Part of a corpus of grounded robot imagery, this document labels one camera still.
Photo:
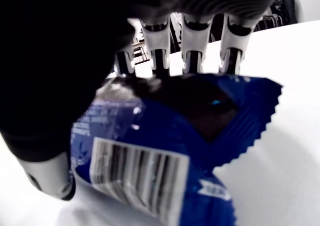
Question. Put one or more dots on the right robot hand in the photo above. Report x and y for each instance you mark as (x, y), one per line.
(50, 48)

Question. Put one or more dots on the blue Oreo packet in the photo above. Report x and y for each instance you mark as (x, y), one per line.
(170, 130)

